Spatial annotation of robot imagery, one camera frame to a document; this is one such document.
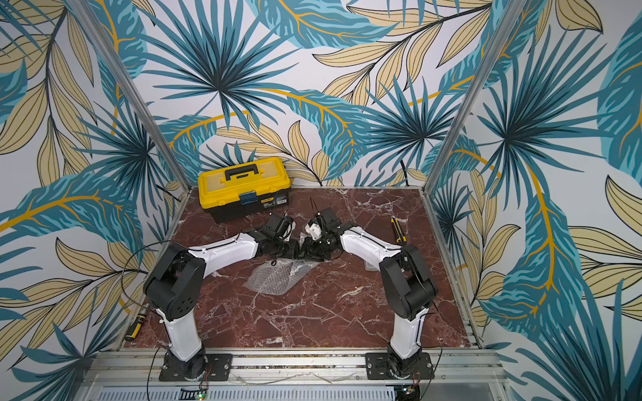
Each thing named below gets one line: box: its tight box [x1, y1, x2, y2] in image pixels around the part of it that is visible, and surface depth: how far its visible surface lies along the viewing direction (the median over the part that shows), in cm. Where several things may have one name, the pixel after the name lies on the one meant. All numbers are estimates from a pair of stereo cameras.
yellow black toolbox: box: [197, 157, 292, 222], surface depth 102 cm
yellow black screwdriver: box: [124, 304, 149, 341], surface depth 81 cm
